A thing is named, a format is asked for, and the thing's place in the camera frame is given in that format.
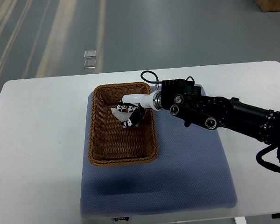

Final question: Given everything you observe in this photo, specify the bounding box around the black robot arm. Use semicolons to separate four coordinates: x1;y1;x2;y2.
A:
153;77;280;173

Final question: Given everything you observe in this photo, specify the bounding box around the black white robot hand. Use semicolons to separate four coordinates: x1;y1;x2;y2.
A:
116;92;157;128

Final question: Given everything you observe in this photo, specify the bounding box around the lower metal floor plate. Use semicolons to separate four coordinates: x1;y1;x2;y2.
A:
84;59;97;69

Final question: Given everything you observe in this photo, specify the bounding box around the metal floor plate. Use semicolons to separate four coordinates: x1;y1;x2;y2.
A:
84;50;96;58
84;59;97;69

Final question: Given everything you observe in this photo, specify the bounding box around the blue padded mat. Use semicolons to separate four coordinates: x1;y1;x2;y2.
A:
80;83;238;218

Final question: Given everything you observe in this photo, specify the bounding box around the brown cardboard box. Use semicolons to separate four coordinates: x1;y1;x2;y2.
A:
255;0;280;12

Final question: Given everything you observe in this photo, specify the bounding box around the white bear figurine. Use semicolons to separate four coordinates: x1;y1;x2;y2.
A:
111;108;132;122

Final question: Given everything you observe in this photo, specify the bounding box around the upper metal floor plate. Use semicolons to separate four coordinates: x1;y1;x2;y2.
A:
84;50;96;58

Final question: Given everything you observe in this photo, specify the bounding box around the white table leg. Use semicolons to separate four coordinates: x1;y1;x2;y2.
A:
234;217;247;224

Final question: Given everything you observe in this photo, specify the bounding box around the brown wicker basket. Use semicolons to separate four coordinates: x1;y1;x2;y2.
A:
87;82;159;167

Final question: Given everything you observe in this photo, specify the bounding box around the black table label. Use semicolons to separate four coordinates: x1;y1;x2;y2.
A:
114;217;129;222

